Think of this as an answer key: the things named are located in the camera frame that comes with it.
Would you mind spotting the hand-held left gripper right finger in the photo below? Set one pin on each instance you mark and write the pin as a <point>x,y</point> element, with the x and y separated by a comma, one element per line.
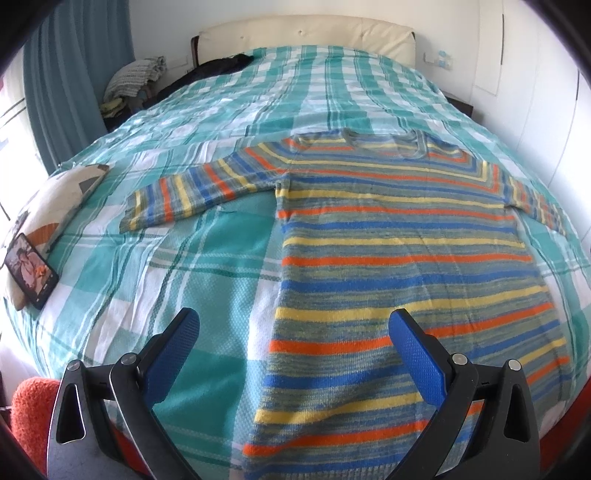
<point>415,348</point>

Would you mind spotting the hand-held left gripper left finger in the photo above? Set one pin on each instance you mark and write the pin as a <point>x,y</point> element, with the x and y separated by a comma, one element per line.
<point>173,346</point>

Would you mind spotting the striped knit sweater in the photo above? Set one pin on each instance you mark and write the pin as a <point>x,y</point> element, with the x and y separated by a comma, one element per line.
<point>397,258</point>

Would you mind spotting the pile of folded clothes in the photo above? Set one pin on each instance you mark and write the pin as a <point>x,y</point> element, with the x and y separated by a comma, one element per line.
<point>131,83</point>

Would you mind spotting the teal plaid blanket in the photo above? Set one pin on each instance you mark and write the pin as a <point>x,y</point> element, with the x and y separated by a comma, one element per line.
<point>207,258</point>

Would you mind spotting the orange knit cloth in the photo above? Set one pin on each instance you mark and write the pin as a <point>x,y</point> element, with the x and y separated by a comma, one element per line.
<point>32,415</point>

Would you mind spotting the black smartphone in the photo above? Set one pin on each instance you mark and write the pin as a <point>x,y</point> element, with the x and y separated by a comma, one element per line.
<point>30,271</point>

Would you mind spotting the patterned cushion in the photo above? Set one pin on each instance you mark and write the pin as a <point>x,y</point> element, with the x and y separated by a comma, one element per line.
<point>51,203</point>

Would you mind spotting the black garment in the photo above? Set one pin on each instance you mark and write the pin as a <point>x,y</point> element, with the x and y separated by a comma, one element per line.
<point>207,69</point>

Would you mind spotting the teal curtain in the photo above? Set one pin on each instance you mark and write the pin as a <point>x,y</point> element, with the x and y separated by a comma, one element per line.
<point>64,69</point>

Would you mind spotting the cream padded headboard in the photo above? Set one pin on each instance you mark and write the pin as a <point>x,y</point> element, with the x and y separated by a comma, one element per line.
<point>304,37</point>

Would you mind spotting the wall switch panel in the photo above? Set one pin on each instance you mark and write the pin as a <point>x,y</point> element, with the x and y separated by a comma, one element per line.
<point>438,58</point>

